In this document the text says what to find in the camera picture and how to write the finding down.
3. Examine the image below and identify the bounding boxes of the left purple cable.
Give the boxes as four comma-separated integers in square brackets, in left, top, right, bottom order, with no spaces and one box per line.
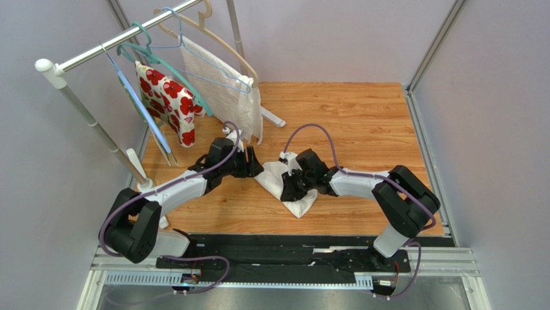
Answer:
[98,121,241,295]

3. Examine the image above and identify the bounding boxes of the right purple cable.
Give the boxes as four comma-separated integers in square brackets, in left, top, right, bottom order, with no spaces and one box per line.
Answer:
[282,123,438,300]

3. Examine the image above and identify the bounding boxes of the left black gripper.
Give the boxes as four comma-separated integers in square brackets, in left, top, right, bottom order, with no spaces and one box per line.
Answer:
[220,146,264,178]

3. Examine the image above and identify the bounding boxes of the white slotted cable duct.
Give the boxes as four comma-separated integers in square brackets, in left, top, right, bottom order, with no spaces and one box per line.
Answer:
[103,271,374,290]

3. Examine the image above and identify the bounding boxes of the green patterned cloth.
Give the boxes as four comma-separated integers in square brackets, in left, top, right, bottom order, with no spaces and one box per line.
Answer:
[117,71,178,166]

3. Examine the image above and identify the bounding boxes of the blue plastic hanger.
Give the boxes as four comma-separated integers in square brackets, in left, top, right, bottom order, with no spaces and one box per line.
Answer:
[107,54,172,155]

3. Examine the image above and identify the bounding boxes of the purple cable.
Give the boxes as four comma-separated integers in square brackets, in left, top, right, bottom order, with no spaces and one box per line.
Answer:
[98,121,241,295]
[282,123,438,300]

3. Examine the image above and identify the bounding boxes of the white cloth napkin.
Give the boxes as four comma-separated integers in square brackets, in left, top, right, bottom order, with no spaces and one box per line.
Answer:
[254,152,318,218]

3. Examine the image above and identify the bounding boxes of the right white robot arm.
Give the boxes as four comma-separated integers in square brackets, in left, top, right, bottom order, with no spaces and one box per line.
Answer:
[280,149,441,258]

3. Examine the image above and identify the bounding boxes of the white hanging towel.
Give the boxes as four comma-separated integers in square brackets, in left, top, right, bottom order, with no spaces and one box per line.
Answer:
[179,35,264,145]

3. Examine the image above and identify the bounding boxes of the teal plastic hanger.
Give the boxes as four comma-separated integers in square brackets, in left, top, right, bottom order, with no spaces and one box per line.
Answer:
[116,21,214,116]

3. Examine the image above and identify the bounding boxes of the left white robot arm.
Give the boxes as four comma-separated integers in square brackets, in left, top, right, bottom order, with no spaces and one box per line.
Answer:
[99,130,264,264]

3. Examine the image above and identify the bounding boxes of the light blue wire hanger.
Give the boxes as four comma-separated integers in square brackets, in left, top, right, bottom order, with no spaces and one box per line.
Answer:
[152,6,252,94]

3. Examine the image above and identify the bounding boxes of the red floral cloth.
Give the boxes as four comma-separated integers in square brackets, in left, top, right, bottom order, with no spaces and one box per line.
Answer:
[134,61,206,148]

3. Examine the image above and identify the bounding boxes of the beige wooden hanger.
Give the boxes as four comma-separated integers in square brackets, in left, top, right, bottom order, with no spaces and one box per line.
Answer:
[158,1,259,92]

